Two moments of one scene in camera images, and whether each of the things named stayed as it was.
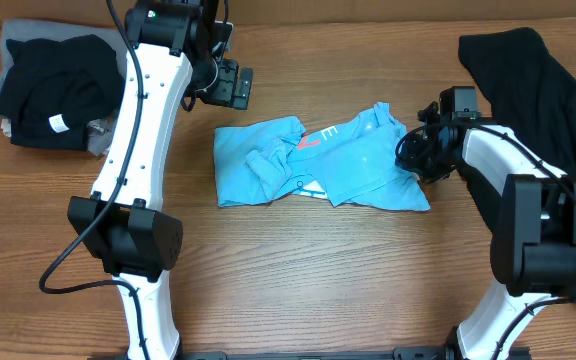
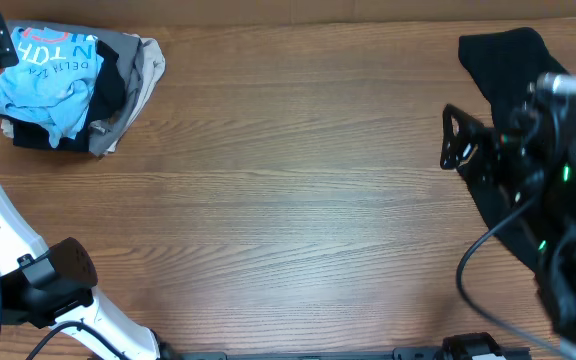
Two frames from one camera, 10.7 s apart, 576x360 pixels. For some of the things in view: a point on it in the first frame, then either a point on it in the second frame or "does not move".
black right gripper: [409, 161] -> [458, 150]
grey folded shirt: [100, 132] does not move
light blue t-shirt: [350, 160] -> [51, 82]
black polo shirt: [525, 91] does not move
